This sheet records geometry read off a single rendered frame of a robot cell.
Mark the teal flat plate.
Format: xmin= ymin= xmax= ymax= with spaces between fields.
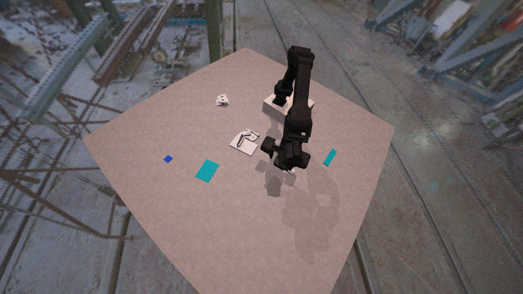
xmin=195 ymin=159 xmax=219 ymax=183

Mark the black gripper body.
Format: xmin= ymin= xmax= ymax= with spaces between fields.
xmin=260 ymin=136 xmax=310 ymax=169

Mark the teal rectangular block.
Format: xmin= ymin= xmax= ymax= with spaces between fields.
xmin=323 ymin=149 xmax=337 ymax=166

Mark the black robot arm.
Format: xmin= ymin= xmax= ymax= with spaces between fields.
xmin=272 ymin=46 xmax=315 ymax=172

